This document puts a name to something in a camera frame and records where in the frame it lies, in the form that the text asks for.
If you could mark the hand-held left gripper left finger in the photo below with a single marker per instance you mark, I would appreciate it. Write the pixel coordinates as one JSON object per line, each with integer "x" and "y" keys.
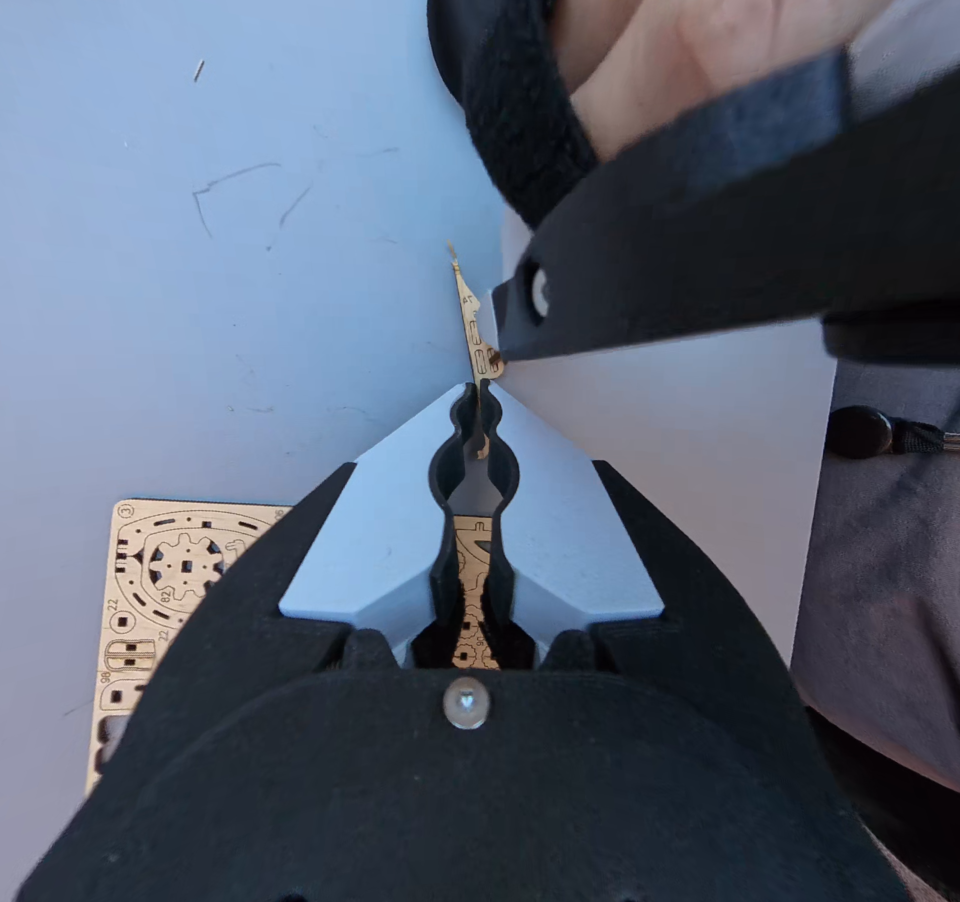
{"x": 360, "y": 542}

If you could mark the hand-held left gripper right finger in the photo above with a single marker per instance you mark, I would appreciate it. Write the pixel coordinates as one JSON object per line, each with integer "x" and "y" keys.
{"x": 570, "y": 542}

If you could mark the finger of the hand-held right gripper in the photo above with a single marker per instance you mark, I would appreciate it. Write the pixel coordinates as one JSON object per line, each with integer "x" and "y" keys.
{"x": 496, "y": 317}

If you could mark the small slotted wooden part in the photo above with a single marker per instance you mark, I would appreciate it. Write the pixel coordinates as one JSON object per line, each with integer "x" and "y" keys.
{"x": 480, "y": 332}

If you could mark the laser-cut wooden parts sheet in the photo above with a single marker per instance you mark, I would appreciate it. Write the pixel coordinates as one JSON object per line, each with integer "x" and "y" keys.
{"x": 150, "y": 579}

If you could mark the person's right hand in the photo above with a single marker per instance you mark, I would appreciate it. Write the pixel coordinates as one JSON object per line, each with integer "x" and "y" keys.
{"x": 712, "y": 17}

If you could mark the person's grey trousers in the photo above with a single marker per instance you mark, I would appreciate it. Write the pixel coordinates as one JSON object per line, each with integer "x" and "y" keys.
{"x": 885, "y": 579}

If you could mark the black padded seat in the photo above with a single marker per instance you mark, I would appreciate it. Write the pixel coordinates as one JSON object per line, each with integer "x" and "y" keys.
{"x": 922, "y": 819}

